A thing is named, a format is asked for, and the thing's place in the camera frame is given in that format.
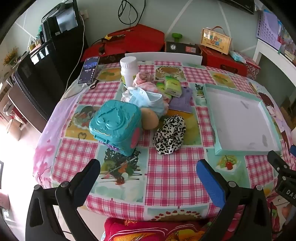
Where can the white wall outlet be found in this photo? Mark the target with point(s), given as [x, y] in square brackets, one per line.
[84, 15]

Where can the blue wet wipes pack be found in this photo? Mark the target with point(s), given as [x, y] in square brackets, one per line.
[237, 56]

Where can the green dumbbell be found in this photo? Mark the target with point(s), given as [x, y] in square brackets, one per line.
[177, 36]

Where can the red roof-shaped gift box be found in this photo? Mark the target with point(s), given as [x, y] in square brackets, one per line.
[138, 39]

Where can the black monitor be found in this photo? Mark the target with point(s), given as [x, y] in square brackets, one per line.
[67, 22]

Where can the purple perforated basket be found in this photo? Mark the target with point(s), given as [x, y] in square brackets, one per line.
[268, 25]

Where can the dark floral box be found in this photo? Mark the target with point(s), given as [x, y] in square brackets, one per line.
[113, 58]

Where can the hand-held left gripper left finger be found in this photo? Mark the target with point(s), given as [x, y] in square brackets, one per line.
[90, 178]

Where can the leopard print scrunchie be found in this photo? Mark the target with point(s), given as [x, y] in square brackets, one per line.
[168, 136]

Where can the black box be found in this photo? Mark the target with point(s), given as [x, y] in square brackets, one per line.
[175, 47]

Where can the red gift box with cutouts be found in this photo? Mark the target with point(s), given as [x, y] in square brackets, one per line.
[217, 61]

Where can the pink white striped towel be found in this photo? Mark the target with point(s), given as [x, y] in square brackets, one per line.
[143, 80]

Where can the red patterned box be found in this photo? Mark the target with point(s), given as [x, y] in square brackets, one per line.
[252, 68]

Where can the white medicine bottle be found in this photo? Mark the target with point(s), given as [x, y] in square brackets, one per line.
[128, 69]

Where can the black cabinet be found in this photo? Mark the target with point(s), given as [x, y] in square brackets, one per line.
[46, 76]

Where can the printed checkered tablecloth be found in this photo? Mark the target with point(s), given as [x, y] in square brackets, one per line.
[175, 176]

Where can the teal cardboard tray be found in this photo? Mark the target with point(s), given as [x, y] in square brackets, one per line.
[238, 120]

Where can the green tissue pack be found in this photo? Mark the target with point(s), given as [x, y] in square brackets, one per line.
[172, 85]

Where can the white board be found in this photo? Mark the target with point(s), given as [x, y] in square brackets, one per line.
[161, 58]

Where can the row of books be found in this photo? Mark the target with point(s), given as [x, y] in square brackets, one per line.
[289, 44]

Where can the purple packet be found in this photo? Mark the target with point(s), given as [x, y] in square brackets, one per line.
[181, 102]

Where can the blue face mask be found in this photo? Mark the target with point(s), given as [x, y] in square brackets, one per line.
[148, 99]

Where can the yellow flowers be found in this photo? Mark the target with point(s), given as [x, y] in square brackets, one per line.
[10, 56]

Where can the white shelf unit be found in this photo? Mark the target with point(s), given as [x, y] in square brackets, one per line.
[268, 51]

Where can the black wristwatch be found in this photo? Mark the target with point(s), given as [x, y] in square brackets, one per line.
[101, 49]

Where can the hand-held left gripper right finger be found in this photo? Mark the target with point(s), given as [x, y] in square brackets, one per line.
[210, 183]

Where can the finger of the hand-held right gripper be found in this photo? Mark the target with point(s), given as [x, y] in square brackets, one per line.
[277, 162]
[293, 149]

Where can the teal plastic toy box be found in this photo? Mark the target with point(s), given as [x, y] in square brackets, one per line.
[113, 120]

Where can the beige egg-shaped sponge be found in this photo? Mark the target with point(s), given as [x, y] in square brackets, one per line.
[150, 118]

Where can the smartphone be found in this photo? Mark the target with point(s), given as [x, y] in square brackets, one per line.
[88, 69]

